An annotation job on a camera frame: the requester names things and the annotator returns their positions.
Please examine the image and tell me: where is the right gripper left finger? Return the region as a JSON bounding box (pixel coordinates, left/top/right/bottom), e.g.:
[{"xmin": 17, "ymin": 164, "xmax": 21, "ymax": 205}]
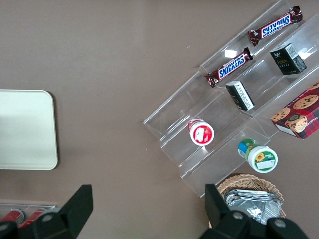
[{"xmin": 17, "ymin": 184, "xmax": 94, "ymax": 239}]

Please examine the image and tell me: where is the red cola bottle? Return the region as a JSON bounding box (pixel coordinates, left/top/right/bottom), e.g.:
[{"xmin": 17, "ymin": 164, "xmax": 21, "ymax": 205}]
[
  {"xmin": 0, "ymin": 210, "xmax": 23, "ymax": 223},
  {"xmin": 18, "ymin": 208, "xmax": 46, "ymax": 229}
]

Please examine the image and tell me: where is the red lid yogurt cup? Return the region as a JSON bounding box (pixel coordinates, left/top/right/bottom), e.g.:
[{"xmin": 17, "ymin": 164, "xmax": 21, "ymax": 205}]
[{"xmin": 186, "ymin": 117, "xmax": 215, "ymax": 146}]

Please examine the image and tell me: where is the clear acrylic bottle rack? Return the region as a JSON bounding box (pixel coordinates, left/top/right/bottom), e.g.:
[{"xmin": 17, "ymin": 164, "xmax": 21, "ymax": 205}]
[{"xmin": 0, "ymin": 202, "xmax": 56, "ymax": 229}]

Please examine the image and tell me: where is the green lid yogurt cup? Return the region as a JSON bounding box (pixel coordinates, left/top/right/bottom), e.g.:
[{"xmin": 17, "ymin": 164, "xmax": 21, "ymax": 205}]
[{"xmin": 237, "ymin": 138, "xmax": 279, "ymax": 173}]

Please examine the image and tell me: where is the clear acrylic step stand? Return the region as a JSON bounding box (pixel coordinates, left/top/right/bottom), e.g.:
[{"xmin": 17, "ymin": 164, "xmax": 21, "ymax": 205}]
[
  {"xmin": 199, "ymin": 0, "xmax": 319, "ymax": 140},
  {"xmin": 143, "ymin": 71, "xmax": 272, "ymax": 199}
]

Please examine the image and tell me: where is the small black carton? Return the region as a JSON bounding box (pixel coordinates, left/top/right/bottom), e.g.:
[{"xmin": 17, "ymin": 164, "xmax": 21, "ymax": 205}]
[
  {"xmin": 270, "ymin": 43, "xmax": 308, "ymax": 76},
  {"xmin": 225, "ymin": 80, "xmax": 255, "ymax": 112}
]

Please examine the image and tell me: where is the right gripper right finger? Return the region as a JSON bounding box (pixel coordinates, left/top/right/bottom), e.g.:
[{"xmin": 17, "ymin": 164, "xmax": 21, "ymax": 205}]
[{"xmin": 201, "ymin": 184, "xmax": 251, "ymax": 239}]

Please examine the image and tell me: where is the cream plastic tray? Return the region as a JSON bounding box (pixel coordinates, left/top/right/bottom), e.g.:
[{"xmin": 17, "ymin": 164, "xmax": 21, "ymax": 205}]
[{"xmin": 0, "ymin": 89, "xmax": 58, "ymax": 171}]

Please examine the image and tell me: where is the red tartan cookie box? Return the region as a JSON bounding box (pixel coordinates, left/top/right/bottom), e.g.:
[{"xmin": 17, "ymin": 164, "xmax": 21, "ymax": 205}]
[{"xmin": 270, "ymin": 81, "xmax": 319, "ymax": 140}]

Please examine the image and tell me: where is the light wicker basket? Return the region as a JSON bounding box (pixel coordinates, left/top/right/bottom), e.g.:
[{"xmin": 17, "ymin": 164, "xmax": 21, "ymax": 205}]
[{"xmin": 208, "ymin": 173, "xmax": 286, "ymax": 230}]

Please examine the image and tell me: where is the stack of foil trays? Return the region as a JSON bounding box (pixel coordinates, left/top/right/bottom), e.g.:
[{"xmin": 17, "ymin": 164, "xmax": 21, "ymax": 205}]
[{"xmin": 224, "ymin": 188, "xmax": 282, "ymax": 226}]

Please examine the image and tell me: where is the Snickers chocolate bar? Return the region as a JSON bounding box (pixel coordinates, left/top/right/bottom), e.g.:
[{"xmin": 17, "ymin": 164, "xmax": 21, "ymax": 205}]
[
  {"xmin": 204, "ymin": 47, "xmax": 254, "ymax": 88},
  {"xmin": 247, "ymin": 6, "xmax": 304, "ymax": 47}
]

